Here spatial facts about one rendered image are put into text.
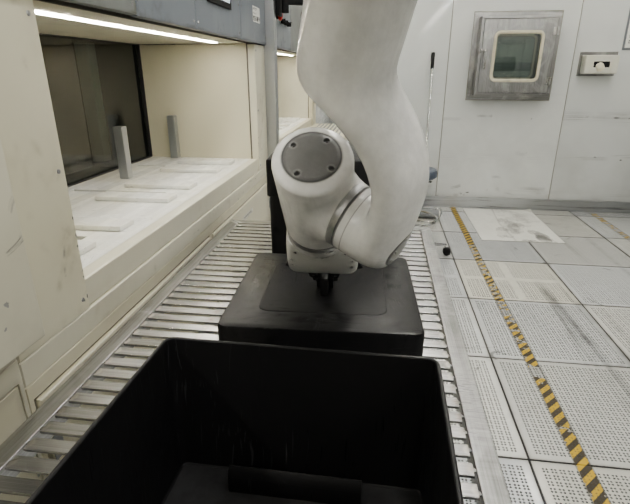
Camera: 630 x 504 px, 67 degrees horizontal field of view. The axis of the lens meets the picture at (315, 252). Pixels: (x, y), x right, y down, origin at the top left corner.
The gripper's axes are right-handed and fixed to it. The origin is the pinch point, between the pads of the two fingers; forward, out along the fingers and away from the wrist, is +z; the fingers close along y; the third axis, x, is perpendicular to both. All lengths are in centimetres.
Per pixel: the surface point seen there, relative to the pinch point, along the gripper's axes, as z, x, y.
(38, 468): -12.6, 30.1, 30.9
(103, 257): 6.4, -4.3, 41.0
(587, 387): 133, -7, -99
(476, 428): -4.7, 22.3, -20.7
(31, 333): -15.4, 15.2, 34.8
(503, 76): 235, -272, -122
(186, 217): 32, -26, 37
